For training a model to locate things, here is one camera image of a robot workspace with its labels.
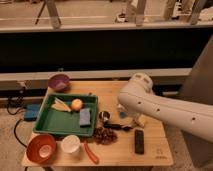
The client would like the black cable on floor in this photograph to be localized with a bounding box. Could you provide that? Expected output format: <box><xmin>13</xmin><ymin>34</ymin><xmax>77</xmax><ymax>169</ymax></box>
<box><xmin>6</xmin><ymin>87</ymin><xmax>28</xmax><ymax>148</ymax></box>

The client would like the red yellow apple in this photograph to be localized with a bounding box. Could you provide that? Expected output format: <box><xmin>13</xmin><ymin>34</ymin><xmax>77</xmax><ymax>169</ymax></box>
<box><xmin>70</xmin><ymin>99</ymin><xmax>83</xmax><ymax>111</ymax></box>

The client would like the yellow banana piece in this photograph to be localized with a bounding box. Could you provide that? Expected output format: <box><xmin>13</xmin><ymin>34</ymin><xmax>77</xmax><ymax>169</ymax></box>
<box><xmin>51</xmin><ymin>98</ymin><xmax>71</xmax><ymax>112</ymax></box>

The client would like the red spatula handle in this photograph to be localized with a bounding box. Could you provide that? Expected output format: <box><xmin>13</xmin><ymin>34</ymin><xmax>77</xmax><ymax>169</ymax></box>
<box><xmin>84</xmin><ymin>141</ymin><xmax>99</xmax><ymax>164</ymax></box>

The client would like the black handle tool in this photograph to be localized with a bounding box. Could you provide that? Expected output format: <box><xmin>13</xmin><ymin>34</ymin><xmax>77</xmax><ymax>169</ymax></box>
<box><xmin>104</xmin><ymin>123</ymin><xmax>133</xmax><ymax>132</ymax></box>

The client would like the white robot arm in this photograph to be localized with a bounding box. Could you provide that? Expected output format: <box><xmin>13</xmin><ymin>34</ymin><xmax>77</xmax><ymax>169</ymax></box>
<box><xmin>118</xmin><ymin>73</ymin><xmax>213</xmax><ymax>142</ymax></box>

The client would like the purple bowl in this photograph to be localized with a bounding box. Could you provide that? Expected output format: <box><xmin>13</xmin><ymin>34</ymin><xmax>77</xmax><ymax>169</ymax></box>
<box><xmin>48</xmin><ymin>74</ymin><xmax>70</xmax><ymax>92</ymax></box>

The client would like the blue box on floor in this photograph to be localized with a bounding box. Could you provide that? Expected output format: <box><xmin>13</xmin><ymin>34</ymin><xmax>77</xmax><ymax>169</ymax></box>
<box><xmin>24</xmin><ymin>104</ymin><xmax>40</xmax><ymax>121</ymax></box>

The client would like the black remote control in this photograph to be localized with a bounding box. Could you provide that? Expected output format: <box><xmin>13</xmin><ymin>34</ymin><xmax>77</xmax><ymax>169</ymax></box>
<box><xmin>135</xmin><ymin>130</ymin><xmax>144</xmax><ymax>154</ymax></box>

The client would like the white cup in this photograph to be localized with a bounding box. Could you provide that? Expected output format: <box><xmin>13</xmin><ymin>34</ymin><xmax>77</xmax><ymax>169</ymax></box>
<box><xmin>61</xmin><ymin>135</ymin><xmax>81</xmax><ymax>154</ymax></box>

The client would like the green plastic tray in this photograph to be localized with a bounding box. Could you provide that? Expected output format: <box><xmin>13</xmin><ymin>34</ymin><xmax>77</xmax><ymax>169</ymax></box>
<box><xmin>33</xmin><ymin>93</ymin><xmax>98</xmax><ymax>137</ymax></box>

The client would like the blue sponge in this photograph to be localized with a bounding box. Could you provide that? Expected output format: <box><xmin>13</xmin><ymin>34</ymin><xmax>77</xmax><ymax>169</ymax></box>
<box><xmin>79</xmin><ymin>108</ymin><xmax>91</xmax><ymax>126</ymax></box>

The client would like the dark grape bunch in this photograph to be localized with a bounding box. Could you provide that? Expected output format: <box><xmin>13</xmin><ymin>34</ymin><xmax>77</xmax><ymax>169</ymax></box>
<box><xmin>93</xmin><ymin>127</ymin><xmax>117</xmax><ymax>145</ymax></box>

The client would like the metal measuring cup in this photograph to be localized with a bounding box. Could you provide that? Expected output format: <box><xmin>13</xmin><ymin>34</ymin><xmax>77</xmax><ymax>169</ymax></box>
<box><xmin>99</xmin><ymin>111</ymin><xmax>110</xmax><ymax>123</ymax></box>

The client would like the orange bowl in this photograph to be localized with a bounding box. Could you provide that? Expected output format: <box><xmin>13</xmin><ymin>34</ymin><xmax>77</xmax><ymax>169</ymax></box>
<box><xmin>26</xmin><ymin>134</ymin><xmax>57</xmax><ymax>164</ymax></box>

